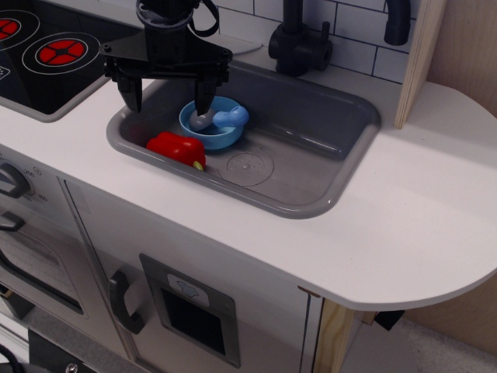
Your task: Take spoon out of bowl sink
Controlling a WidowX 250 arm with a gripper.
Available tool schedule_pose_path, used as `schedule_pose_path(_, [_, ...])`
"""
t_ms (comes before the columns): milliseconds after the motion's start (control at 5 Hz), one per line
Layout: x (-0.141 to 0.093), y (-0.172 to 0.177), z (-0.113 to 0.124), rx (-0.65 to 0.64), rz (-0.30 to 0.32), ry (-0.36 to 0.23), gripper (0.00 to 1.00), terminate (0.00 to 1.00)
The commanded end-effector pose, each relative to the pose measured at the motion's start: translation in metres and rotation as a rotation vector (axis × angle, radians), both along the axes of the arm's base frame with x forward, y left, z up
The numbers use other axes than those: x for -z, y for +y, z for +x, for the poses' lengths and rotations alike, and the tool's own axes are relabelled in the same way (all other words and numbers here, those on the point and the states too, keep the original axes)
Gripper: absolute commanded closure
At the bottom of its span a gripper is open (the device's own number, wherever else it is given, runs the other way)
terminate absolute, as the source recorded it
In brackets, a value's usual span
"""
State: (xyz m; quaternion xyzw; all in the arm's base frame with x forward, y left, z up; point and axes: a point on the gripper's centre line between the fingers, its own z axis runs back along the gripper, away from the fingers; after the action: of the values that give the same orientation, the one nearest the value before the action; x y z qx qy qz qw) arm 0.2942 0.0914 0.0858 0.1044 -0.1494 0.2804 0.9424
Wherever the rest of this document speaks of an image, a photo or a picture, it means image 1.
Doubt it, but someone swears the grey plastic sink basin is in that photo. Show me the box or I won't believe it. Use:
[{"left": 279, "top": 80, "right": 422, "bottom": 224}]
[{"left": 106, "top": 61, "right": 381, "bottom": 218}]

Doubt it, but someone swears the toy oven door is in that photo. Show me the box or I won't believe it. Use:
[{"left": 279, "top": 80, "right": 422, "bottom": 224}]
[{"left": 1, "top": 210, "right": 92, "bottom": 320}]

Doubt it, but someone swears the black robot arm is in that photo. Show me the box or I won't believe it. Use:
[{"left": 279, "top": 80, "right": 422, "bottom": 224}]
[{"left": 99, "top": 1, "right": 232, "bottom": 114}]

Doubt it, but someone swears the light blue plastic bowl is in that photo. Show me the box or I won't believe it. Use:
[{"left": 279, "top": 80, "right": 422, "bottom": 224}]
[{"left": 179, "top": 96, "right": 249, "bottom": 150}]

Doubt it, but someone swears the grey oven door handle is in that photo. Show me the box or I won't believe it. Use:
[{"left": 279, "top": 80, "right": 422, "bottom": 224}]
[{"left": 0, "top": 211, "right": 25, "bottom": 232}]

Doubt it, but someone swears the red toy bell pepper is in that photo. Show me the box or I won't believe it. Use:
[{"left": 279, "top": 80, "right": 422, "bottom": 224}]
[{"left": 146, "top": 131, "right": 207, "bottom": 171}]

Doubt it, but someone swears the yellow handled toy knife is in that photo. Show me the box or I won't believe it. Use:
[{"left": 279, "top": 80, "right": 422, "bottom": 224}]
[{"left": 206, "top": 34, "right": 262, "bottom": 55}]

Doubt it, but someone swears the grey cabinet door handle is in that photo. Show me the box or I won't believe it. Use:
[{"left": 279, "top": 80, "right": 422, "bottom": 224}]
[{"left": 108, "top": 270, "right": 144, "bottom": 335}]

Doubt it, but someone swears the wooden side panel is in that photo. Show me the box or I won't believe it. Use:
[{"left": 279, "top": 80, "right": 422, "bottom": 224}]
[{"left": 394, "top": 0, "right": 447, "bottom": 129}]

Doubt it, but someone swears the grey blue toy spoon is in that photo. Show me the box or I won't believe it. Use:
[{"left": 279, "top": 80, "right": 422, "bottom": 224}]
[{"left": 189, "top": 106, "right": 249, "bottom": 132}]

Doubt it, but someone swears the grey oven knob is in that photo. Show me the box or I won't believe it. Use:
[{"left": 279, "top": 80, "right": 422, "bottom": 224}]
[{"left": 1, "top": 163, "right": 31, "bottom": 199}]

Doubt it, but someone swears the black toy faucet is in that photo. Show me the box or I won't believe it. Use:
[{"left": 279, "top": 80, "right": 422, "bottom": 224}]
[{"left": 269, "top": 0, "right": 411, "bottom": 77}]

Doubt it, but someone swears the black toy stovetop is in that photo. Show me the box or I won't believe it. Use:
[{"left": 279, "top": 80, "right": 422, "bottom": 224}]
[{"left": 1, "top": 1, "right": 139, "bottom": 122}]

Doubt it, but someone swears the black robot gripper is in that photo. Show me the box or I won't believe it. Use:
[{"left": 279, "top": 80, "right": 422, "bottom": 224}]
[{"left": 99, "top": 28, "right": 232, "bottom": 115}]

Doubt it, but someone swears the grey ice dispenser panel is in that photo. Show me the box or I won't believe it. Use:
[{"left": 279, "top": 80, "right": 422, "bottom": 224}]
[{"left": 140, "top": 254, "right": 241, "bottom": 368}]

